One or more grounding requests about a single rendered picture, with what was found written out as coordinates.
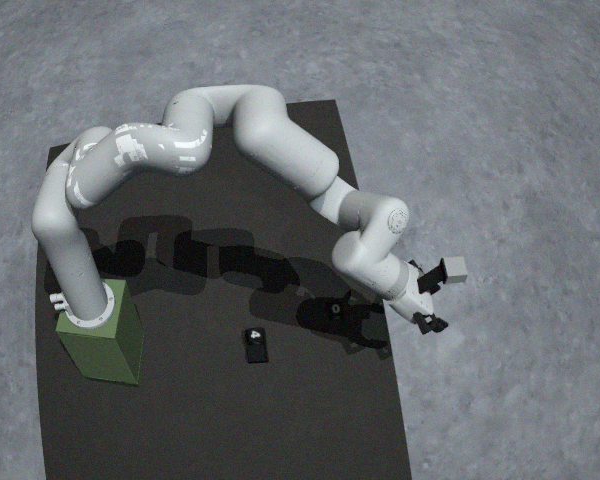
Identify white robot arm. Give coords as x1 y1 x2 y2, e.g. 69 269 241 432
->
31 84 409 329

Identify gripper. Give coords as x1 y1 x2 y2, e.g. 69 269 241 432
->
384 260 449 334

